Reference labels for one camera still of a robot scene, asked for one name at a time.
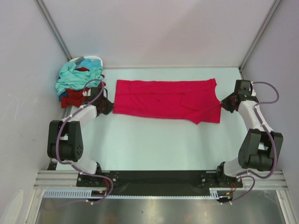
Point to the pink red t shirt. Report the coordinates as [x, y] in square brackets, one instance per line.
[194, 101]

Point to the left slotted cable duct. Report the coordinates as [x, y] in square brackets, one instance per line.
[74, 193]

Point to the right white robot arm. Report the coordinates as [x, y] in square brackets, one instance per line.
[259, 152]

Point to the left aluminium corner post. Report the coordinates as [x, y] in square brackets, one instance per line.
[53, 28]

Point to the aluminium corner post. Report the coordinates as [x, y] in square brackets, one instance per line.
[266, 22]
[53, 28]

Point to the dark red t shirt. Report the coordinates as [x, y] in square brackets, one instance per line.
[76, 98]

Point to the right aluminium corner post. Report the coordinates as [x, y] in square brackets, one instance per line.
[266, 22]

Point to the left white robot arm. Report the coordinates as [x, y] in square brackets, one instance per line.
[65, 141]

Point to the slotted cable duct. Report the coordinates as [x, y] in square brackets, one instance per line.
[74, 193]
[222, 192]

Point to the white laundry basket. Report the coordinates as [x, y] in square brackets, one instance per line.
[88, 62]

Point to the teal t shirt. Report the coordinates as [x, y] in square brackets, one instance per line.
[69, 78]

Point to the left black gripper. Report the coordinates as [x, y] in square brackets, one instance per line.
[110, 106]

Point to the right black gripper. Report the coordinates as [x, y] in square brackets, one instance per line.
[225, 103]

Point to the aluminium front rail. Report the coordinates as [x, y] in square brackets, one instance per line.
[52, 179]

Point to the navy blue t shirt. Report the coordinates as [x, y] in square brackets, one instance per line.
[63, 95]

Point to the right slotted cable duct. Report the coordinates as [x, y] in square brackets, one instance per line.
[222, 192]

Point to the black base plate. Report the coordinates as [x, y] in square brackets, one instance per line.
[169, 183]

